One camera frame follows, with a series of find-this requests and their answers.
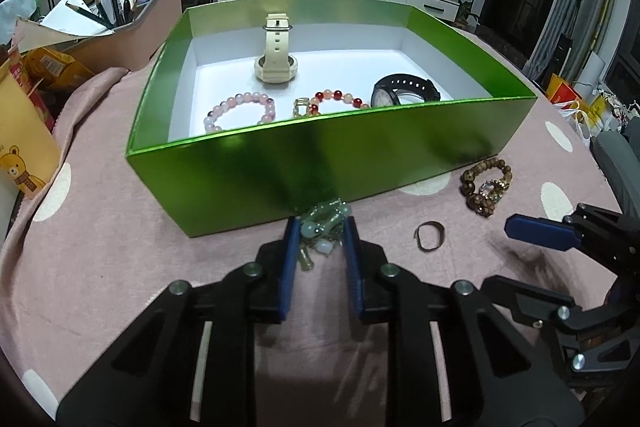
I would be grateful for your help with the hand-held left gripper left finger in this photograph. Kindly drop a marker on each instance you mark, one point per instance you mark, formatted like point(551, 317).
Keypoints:
point(290, 257)

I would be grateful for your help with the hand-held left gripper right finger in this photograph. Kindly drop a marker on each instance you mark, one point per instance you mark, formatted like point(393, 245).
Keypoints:
point(351, 267)

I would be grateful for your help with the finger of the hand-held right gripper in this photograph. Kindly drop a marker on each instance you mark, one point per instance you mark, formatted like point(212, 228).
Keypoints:
point(525, 302)
point(540, 232)

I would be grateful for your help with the green cardboard box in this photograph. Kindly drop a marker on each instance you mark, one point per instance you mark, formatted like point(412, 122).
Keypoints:
point(250, 177)

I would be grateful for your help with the gold charm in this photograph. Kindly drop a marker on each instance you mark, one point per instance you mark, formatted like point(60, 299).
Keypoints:
point(301, 107)

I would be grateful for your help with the white wristwatch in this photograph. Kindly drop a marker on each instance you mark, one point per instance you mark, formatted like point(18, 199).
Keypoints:
point(275, 67)

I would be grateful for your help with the black wristwatch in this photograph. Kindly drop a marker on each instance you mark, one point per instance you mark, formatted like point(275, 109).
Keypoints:
point(410, 84)

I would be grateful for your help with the silver bangle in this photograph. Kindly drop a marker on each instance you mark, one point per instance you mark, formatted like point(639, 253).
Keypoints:
point(417, 239)

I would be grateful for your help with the grey chair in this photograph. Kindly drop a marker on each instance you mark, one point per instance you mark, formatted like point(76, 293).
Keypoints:
point(617, 162)

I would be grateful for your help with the white plastic bag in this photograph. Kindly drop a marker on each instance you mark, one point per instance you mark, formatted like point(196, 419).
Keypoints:
point(600, 117)

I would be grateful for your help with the yellow paper bag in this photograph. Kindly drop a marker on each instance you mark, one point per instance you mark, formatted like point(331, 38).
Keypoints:
point(562, 92)

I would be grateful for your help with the small potted plant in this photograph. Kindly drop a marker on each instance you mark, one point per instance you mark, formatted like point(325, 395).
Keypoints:
point(465, 14)

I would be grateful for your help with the beige pen holder box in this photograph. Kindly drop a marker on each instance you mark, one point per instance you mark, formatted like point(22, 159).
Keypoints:
point(140, 37)

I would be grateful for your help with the yellow bear bottle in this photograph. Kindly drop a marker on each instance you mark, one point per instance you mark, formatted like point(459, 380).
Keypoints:
point(25, 147)

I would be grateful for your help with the yellow snack bag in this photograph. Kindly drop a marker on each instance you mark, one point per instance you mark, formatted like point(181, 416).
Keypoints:
point(55, 67)

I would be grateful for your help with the white paper sheets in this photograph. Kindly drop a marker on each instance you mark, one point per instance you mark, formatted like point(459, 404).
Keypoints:
point(70, 19)

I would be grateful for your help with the pale crumpled cloth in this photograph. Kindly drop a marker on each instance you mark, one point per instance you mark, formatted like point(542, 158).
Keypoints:
point(15, 14)

